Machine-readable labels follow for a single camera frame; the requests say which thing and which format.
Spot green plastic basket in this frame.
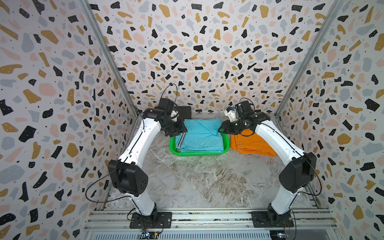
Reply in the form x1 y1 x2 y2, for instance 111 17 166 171
170 134 230 157

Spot orange pants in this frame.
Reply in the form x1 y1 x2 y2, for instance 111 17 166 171
230 130 278 157

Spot teal pants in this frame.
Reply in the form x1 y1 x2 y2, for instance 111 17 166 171
175 118 225 153

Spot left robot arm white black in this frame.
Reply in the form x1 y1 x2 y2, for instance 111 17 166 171
108 98 187 217

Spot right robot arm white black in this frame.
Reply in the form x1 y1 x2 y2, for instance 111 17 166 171
219 101 317 218

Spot black hard case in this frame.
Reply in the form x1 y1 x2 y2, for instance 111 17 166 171
178 106 192 120

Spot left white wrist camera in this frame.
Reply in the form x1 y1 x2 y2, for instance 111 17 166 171
170 110 179 122

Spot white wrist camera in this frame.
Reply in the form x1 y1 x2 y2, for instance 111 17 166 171
224 107 238 122
170 110 179 122

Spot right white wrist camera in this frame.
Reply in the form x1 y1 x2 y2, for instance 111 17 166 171
224 107 238 122

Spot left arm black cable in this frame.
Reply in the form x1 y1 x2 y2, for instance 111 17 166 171
84 82 179 205

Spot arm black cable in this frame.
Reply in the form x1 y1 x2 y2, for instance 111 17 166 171
238 96 323 197
84 82 179 205

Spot right aluminium corner post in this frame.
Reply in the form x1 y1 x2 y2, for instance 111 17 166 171
275 0 345 119

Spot aluminium corner post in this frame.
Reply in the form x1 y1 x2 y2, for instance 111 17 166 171
275 0 345 119
78 0 138 118

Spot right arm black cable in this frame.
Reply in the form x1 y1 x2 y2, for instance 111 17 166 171
238 96 323 197

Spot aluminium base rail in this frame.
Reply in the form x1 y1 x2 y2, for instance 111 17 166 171
82 209 343 240

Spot left aluminium corner post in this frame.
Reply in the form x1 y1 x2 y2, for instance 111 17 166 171
78 0 138 118

